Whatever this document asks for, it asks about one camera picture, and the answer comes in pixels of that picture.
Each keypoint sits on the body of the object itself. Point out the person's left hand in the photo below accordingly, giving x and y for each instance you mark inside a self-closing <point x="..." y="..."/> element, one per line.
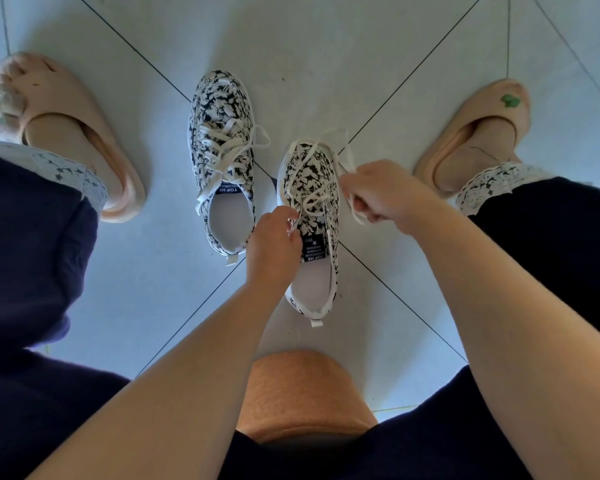
<point x="272" y="254"/>

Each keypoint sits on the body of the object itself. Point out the person's right hand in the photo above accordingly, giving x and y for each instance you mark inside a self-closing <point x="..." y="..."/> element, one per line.
<point x="400" y="194"/>

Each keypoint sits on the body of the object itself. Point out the white shoelace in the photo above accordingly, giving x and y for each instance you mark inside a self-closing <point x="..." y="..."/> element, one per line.
<point x="220" y="132"/>
<point x="350" y="159"/>

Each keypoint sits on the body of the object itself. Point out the floral sneaker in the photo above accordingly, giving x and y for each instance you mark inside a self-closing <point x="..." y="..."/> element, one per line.
<point x="310" y="167"/>
<point x="220" y="92"/>

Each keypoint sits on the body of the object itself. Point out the person's left forearm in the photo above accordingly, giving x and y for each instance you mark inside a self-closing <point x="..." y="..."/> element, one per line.
<point x="160" y="394"/>

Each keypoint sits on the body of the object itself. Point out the person's right leg navy trousers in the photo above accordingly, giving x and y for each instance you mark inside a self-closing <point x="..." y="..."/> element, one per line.
<point x="570" y="234"/>

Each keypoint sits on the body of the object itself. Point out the person's leg navy trousers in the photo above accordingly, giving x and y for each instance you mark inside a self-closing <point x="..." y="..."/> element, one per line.
<point x="570" y="234"/>
<point x="30" y="244"/>

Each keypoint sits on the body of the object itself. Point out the person's left leg navy trousers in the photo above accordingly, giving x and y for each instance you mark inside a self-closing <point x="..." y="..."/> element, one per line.
<point x="30" y="244"/>

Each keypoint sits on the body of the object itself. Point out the pink slipper with green charm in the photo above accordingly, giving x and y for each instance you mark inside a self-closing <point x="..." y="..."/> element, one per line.
<point x="485" y="99"/>

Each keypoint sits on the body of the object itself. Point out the pink slipper with white charms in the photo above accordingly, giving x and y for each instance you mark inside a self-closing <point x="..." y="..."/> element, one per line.
<point x="65" y="89"/>

